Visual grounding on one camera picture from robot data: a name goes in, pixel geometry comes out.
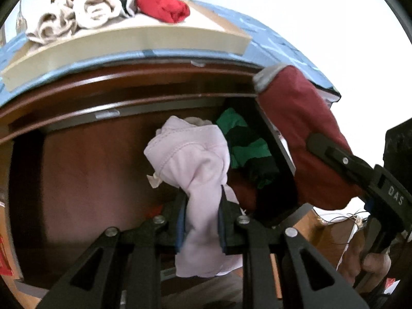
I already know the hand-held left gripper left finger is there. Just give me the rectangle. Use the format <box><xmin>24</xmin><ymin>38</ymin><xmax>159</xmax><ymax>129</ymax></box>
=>
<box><xmin>38</xmin><ymin>194</ymin><xmax>188</xmax><ymax>309</ymax></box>

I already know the person's right hand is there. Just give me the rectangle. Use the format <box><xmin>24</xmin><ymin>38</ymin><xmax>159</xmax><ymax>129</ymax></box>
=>
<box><xmin>337</xmin><ymin>228</ymin><xmax>392</xmax><ymax>288</ymax></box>

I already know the pale pink underwear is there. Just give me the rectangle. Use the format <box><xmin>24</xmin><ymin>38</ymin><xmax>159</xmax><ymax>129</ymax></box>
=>
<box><xmin>143</xmin><ymin>116</ymin><xmax>244</xmax><ymax>279</ymax></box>

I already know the beige shallow tray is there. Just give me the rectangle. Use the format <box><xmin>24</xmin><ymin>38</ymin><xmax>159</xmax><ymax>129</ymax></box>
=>
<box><xmin>2</xmin><ymin>0</ymin><xmax>253</xmax><ymax>92</ymax></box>

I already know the white and black underwear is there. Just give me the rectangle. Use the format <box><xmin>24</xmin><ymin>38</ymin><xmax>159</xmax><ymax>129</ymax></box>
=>
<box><xmin>109</xmin><ymin>0</ymin><xmax>140</xmax><ymax>19</ymax></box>

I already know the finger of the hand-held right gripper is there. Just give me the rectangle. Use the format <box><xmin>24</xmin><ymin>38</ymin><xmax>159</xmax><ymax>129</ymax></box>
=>
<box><xmin>363</xmin><ymin>200</ymin><xmax>404</xmax><ymax>260</ymax></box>
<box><xmin>306</xmin><ymin>133</ymin><xmax>384</xmax><ymax>198</ymax></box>

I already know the white dotted underwear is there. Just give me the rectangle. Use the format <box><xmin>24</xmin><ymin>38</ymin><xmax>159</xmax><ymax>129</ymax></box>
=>
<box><xmin>72</xmin><ymin>0</ymin><xmax>120</xmax><ymax>29</ymax></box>

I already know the blue checked cloth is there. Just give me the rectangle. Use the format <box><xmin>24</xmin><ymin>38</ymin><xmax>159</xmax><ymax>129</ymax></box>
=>
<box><xmin>0</xmin><ymin>0</ymin><xmax>342</xmax><ymax>110</ymax></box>

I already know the green and black underwear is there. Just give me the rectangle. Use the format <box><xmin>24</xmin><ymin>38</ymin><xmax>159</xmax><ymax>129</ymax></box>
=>
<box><xmin>215</xmin><ymin>107</ymin><xmax>281</xmax><ymax>189</ymax></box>

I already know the dark red grey-banded underwear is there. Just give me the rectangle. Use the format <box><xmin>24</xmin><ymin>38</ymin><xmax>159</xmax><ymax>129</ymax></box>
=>
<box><xmin>253</xmin><ymin>64</ymin><xmax>366</xmax><ymax>212</ymax></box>

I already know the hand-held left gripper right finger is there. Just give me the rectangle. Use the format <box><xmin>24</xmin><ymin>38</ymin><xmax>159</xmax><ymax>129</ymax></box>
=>
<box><xmin>218</xmin><ymin>185</ymin><xmax>371</xmax><ymax>309</ymax></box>

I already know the dark wooden desk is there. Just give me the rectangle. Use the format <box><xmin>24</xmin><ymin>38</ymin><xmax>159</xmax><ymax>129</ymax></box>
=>
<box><xmin>0</xmin><ymin>59</ymin><xmax>342</xmax><ymax>309</ymax></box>

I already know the beige dotted underwear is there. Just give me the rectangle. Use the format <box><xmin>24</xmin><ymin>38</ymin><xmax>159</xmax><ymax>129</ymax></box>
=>
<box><xmin>25</xmin><ymin>0</ymin><xmax>78</xmax><ymax>44</ymax></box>

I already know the wooden drawer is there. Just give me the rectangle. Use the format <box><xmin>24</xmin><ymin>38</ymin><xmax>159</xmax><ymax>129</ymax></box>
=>
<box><xmin>8</xmin><ymin>93</ymin><xmax>298</xmax><ymax>297</ymax></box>

